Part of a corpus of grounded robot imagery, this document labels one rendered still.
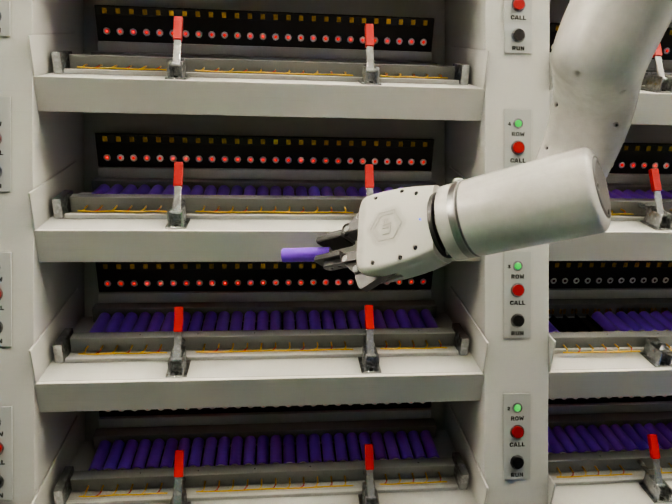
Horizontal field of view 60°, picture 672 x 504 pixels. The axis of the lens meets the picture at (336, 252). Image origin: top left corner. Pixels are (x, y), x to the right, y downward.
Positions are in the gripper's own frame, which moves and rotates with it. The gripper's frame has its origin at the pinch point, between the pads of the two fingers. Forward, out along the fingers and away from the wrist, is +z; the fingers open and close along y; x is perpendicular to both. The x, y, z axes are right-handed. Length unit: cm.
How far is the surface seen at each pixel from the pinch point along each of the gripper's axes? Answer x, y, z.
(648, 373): 42, 8, -27
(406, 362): 20.0, 9.5, 1.0
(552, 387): 33.6, 11.4, -15.3
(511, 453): 31.8, 20.7, -9.4
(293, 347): 11.2, 8.1, 15.2
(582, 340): 38.1, 3.7, -18.9
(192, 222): -7.3, -5.5, 19.8
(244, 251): -2.5, -1.7, 13.7
